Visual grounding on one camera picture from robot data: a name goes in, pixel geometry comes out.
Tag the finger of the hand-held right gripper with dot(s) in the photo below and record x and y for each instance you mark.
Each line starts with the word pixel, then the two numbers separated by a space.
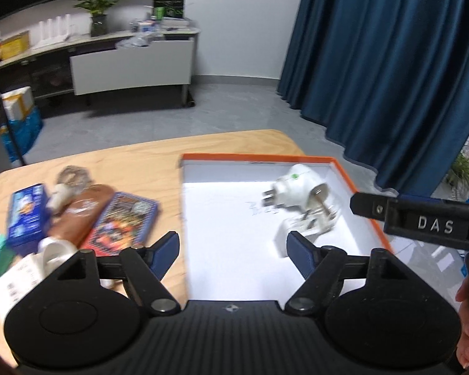
pixel 369 205

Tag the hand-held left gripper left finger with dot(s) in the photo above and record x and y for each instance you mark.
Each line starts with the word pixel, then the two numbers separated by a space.
pixel 167 252

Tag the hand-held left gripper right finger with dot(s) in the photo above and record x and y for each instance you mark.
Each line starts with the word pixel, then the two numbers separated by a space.
pixel 299 250

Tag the orange-rimmed white box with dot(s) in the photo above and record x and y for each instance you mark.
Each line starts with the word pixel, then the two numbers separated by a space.
pixel 226 234

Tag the white folding plug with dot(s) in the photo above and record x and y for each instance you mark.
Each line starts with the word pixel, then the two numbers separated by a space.
pixel 286 229

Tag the red and blue card box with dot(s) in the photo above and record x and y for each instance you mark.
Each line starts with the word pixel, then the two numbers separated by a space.
pixel 121 222

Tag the small leafy plant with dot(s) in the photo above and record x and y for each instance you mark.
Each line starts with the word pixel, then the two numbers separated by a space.
pixel 463 172

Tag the white power adapter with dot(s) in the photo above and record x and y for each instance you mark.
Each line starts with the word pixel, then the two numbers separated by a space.
pixel 293 187

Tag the brown tube with white cap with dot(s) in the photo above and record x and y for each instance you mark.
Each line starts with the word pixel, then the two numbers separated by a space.
pixel 82 211

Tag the clear bottle with white cap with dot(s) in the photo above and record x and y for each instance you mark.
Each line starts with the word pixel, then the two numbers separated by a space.
pixel 68 179

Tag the dark blue curtain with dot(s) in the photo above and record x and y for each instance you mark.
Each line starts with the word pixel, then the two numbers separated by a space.
pixel 375 66

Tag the blue cartoon card box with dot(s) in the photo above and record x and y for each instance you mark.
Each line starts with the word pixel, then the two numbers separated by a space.
pixel 25 213

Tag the white barcode box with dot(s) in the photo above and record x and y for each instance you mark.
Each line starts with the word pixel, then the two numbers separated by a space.
pixel 15 283

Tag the blue and white package stack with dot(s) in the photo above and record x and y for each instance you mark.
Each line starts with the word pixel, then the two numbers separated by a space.
pixel 21 125

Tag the clear plastic bags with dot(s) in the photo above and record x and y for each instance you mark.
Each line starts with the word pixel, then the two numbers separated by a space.
pixel 138 41

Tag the pile of small boxes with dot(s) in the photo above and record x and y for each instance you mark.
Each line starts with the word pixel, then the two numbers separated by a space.
pixel 148 26

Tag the potted green plant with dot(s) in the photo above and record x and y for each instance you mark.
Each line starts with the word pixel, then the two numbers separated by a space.
pixel 99 23

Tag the black and green box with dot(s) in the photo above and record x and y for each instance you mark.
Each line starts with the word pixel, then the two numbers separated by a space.
pixel 169 7

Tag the white router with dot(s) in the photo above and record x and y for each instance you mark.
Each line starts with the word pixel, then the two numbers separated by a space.
pixel 54 31

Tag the yellow box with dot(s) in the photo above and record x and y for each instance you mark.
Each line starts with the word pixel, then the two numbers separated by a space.
pixel 13 45

